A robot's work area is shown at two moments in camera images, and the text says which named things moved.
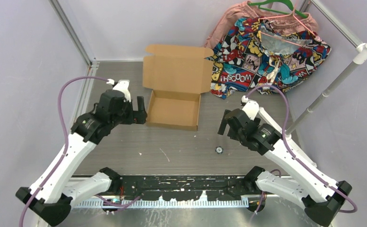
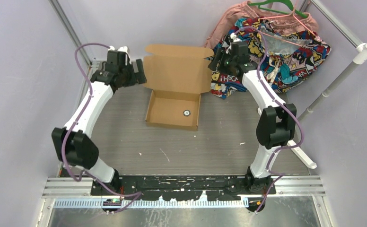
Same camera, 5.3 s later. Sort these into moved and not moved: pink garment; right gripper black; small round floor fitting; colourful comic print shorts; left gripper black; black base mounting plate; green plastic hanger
Moved: small round floor fitting; right gripper black; left gripper black
Not moved: black base mounting plate; colourful comic print shorts; pink garment; green plastic hanger
